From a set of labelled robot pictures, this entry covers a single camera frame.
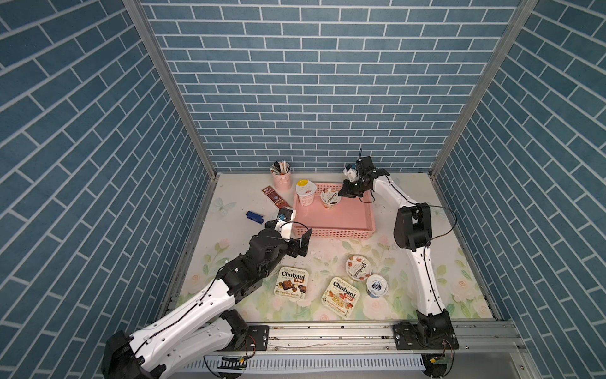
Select round Chobani yogurt dark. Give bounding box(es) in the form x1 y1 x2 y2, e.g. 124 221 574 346
320 188 341 208

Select pink plastic basket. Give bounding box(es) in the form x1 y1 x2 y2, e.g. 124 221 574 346
293 183 376 239

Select white yellow yogurt cup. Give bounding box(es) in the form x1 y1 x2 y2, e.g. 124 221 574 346
296 179 317 206

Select square Chobani flip chocolate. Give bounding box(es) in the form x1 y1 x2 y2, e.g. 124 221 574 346
273 266 309 302

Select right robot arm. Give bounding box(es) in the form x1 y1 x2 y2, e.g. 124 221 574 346
339 156 459 352

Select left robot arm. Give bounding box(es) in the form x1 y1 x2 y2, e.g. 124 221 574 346
101 228 312 378

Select round Chobani yogurt strawberry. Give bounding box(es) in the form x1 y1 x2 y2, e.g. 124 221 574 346
345 255 372 281

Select small blue white yogurt cup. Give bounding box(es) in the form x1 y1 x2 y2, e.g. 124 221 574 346
366 274 389 298

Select blue small eraser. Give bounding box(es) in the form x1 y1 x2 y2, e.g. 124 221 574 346
246 211 264 224

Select red pencil box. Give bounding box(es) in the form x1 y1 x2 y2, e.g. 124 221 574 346
262 186 292 209

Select pink pen cup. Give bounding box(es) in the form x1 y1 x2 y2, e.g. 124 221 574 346
271 170 292 191

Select square Chobani flip strawberry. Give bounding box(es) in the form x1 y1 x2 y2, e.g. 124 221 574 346
321 277 360 319

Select pens in cup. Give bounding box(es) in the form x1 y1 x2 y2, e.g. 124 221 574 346
270 160 291 175

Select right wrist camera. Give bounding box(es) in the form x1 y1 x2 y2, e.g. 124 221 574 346
343 164 360 183

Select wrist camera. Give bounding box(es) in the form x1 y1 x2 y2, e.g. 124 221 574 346
343 164 360 183
264 207 296 232

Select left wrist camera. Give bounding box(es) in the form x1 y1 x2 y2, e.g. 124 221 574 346
264 207 296 232

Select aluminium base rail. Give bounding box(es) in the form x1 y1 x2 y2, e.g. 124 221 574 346
134 321 529 357

